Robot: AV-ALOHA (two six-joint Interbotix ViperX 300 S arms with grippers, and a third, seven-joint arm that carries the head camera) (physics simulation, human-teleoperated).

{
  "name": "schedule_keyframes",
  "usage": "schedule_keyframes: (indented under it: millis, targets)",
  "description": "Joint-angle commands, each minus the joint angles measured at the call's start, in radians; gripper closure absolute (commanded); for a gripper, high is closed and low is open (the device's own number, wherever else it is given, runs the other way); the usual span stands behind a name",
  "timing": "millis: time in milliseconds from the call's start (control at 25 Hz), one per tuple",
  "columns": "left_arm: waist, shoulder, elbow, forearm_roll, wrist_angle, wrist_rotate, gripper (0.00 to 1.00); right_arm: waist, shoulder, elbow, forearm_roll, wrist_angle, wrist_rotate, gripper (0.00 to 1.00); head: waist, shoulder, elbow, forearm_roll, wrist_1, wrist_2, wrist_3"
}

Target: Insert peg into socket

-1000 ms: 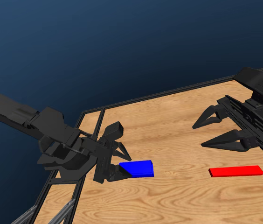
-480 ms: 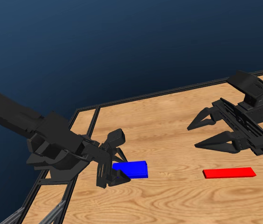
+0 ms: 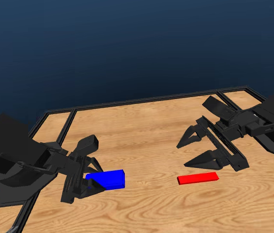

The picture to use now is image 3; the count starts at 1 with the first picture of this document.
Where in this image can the thin red peg bar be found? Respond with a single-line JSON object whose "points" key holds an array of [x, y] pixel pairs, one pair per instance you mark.
{"points": [[197, 178]]}

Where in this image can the blue hollow socket block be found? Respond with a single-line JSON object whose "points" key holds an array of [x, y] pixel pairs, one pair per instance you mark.
{"points": [[112, 179]]}

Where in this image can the black table frame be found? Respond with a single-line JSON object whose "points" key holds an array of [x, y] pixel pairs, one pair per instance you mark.
{"points": [[139, 100]]}

